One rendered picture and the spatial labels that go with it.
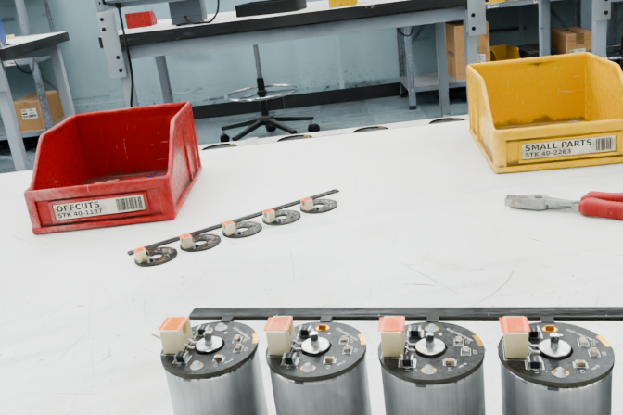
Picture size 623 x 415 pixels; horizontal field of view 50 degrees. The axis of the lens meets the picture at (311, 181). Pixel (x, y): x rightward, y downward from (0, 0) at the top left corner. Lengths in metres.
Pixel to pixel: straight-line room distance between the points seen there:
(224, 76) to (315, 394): 4.49
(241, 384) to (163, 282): 0.20
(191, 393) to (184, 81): 4.53
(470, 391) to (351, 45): 4.45
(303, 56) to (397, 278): 4.27
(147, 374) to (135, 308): 0.06
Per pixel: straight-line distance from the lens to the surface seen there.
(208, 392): 0.17
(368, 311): 0.18
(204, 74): 4.66
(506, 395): 0.17
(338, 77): 4.61
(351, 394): 0.17
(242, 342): 0.18
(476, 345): 0.17
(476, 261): 0.35
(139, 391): 0.29
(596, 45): 2.72
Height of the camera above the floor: 0.90
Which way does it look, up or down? 18 degrees down
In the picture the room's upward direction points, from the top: 7 degrees counter-clockwise
